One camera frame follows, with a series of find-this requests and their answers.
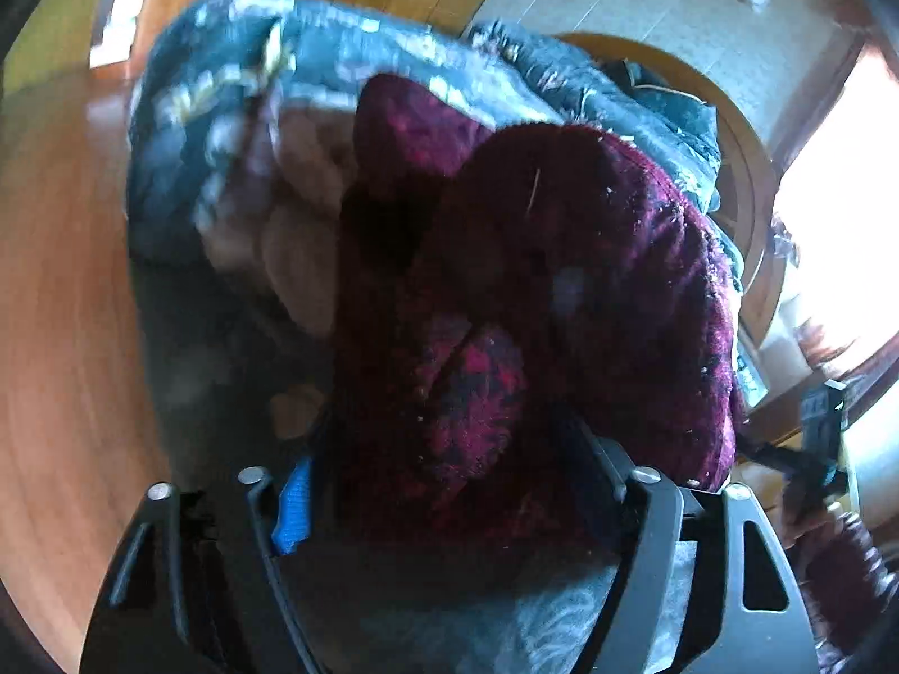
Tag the wooden bedside table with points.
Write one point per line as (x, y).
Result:
(779, 414)

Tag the dark red patterned garment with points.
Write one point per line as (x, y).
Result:
(562, 260)

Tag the teal floral bed blanket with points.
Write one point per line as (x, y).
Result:
(211, 154)

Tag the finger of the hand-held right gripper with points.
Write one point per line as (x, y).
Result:
(769, 456)

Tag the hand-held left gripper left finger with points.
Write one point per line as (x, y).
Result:
(295, 505)

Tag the white boxes stack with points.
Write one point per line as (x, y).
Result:
(119, 24)

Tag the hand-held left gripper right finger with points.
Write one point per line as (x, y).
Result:
(607, 460)

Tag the folded teal floral quilt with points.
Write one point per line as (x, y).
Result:
(618, 95)

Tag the person's right forearm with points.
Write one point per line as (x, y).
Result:
(839, 583)

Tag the wooden bed headboard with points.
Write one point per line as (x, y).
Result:
(744, 189)

